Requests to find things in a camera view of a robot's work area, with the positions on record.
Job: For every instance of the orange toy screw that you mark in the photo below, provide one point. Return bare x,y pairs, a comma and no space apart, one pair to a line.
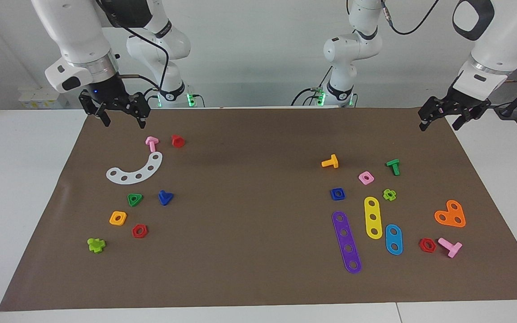
332,161

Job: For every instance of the orange heart-shaped plate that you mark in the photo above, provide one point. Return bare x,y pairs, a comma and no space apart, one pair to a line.
451,215

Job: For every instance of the lime cross toy nut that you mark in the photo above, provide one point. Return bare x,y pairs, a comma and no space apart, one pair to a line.
385,193

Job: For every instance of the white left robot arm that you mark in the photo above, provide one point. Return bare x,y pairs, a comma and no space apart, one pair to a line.
352,49

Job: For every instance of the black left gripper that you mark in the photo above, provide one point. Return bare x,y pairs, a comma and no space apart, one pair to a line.
460,103

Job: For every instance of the yellow three-hole plate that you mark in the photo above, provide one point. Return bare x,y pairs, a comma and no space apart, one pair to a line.
372,210

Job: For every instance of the purple four-hole plate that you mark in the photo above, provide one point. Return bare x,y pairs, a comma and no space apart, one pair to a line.
346,240

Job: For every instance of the white curved perforated plate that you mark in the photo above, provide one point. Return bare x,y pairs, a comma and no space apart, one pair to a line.
131,178

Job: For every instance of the lime cross toy screw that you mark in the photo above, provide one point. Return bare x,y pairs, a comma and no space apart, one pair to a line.
96,246

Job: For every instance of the pink toy screw short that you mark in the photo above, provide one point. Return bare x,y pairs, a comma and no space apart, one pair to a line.
151,144

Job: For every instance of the red hexagon toy nut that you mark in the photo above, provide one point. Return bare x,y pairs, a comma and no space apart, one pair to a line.
134,232
421,246

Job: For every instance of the blue two-hole plate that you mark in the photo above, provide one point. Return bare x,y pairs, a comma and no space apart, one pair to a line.
393,239

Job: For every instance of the green toy screw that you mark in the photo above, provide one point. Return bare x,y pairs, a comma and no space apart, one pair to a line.
394,168

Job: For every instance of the blue square toy nut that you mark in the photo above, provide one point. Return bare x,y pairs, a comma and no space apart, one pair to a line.
333,196

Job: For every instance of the red toy screw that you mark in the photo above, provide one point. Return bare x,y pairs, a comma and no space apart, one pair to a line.
177,141

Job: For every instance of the orange square toy nut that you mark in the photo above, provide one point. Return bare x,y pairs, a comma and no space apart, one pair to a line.
111,220

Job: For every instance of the white cardboard box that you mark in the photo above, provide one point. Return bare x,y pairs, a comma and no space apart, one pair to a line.
38,96

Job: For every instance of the green triangle toy nut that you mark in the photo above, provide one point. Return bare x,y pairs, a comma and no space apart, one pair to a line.
139,197

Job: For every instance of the blue triangle toy screw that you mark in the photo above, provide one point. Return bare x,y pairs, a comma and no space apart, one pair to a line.
164,198

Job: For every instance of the brown paper mat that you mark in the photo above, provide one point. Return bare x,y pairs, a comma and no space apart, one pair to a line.
240,246

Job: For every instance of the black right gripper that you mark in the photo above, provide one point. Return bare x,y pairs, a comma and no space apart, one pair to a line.
115,101

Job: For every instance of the pink toy screw long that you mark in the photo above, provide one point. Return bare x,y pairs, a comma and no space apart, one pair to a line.
451,247

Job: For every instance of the pink square toy nut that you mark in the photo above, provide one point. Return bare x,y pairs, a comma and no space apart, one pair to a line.
361,177

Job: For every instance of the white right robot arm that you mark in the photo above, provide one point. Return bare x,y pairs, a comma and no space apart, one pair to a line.
79,31

